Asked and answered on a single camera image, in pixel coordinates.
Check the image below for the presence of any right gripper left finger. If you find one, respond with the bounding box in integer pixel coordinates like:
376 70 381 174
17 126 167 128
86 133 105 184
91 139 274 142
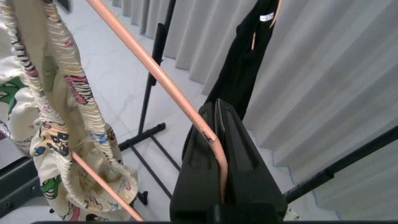
169 99 224 222

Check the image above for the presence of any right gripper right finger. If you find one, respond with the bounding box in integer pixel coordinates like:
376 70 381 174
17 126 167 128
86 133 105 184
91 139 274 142
216 98 289 222

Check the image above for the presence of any pink clothes hanger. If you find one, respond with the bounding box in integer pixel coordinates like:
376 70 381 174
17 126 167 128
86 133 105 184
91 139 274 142
71 0 230 222
250 0 283 51

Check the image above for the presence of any black garment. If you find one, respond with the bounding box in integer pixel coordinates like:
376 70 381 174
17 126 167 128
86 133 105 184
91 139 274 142
181 0 282 160

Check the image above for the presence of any cream printed garment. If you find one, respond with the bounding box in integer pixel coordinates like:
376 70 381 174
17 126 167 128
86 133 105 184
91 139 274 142
0 0 140 222

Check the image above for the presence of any white curtain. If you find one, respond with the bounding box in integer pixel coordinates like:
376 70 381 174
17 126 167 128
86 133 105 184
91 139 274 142
110 0 398 221

